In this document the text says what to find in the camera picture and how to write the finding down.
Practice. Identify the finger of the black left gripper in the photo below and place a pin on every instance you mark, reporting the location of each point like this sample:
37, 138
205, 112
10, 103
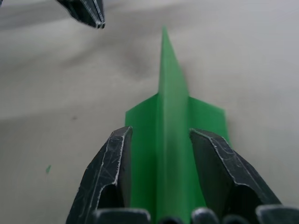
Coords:
101, 14
81, 10

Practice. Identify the small green paper scrap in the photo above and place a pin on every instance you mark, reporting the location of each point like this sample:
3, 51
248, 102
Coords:
48, 169

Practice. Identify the green paper sheet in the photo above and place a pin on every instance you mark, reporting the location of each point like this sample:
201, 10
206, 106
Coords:
168, 140

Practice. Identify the beige table cloth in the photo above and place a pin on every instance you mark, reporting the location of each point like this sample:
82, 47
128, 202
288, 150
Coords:
46, 93

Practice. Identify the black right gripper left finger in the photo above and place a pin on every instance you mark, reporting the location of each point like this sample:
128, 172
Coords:
100, 168

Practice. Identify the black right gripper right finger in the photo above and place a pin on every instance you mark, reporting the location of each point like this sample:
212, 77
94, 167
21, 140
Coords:
222, 168

